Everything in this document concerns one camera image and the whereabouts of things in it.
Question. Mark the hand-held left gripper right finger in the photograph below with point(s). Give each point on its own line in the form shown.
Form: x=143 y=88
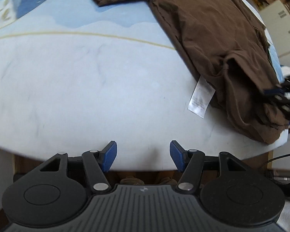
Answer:
x=176 y=154

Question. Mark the tan slipper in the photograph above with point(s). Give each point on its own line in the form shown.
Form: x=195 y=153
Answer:
x=131 y=181
x=168 y=180

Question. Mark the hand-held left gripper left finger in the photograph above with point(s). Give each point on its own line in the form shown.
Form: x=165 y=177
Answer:
x=110 y=156

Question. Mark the brown t-shirt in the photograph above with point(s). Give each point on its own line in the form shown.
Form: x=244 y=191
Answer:
x=207 y=29

